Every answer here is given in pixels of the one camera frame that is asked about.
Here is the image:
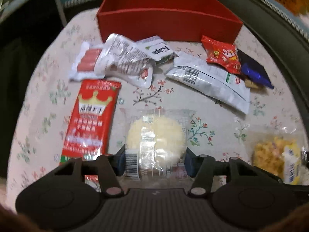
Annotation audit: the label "long silver white packet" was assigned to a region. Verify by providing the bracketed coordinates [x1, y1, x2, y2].
[166, 51, 250, 114]

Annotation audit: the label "dark green sofa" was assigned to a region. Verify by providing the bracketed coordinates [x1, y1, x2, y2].
[217, 0, 309, 116]

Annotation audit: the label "red cardboard box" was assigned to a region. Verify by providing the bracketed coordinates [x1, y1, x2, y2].
[97, 0, 243, 44]

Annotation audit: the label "blue foil snack packet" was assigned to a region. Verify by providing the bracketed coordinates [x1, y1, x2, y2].
[237, 49, 274, 89]

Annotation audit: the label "red Trolli gummy packet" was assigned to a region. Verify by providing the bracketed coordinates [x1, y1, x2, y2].
[201, 36, 241, 74]

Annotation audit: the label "red crown snack packet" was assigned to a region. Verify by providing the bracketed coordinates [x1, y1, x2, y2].
[59, 78, 122, 191]

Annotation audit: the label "floral white tablecloth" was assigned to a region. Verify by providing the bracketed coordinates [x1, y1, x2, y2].
[6, 9, 308, 208]

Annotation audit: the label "small gold brown packet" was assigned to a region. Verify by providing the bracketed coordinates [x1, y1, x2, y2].
[244, 78, 263, 90]

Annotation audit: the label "pink sausages white pack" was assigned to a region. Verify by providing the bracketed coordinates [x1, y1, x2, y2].
[69, 41, 105, 82]

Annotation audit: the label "white printed packet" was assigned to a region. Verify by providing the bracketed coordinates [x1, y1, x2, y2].
[94, 33, 155, 88]

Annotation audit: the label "clear rice cracker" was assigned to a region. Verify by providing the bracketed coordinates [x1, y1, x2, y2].
[123, 109, 196, 181]

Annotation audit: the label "white Kaper snack packet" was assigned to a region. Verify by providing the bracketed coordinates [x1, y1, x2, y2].
[136, 36, 175, 64]

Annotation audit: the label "clear bag yellow snacks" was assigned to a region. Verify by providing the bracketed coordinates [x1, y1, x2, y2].
[244, 125, 305, 185]

